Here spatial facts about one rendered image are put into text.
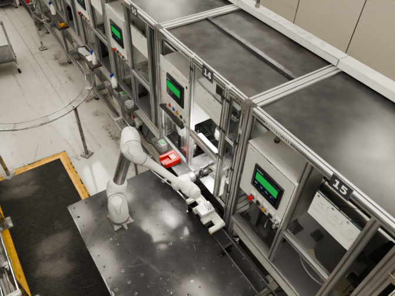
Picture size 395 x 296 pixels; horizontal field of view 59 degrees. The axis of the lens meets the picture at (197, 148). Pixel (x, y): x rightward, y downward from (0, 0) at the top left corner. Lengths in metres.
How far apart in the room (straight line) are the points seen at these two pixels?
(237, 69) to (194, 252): 1.49
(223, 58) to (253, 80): 0.31
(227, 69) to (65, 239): 2.49
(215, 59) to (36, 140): 3.16
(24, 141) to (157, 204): 2.43
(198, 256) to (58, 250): 1.58
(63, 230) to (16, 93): 2.66
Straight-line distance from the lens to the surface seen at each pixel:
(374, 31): 5.82
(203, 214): 2.86
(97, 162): 4.55
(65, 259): 3.85
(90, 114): 5.25
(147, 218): 3.14
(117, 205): 2.92
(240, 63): 2.49
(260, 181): 2.25
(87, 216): 3.24
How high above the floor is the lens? 3.31
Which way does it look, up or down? 46 degrees down
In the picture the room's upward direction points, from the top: 3 degrees clockwise
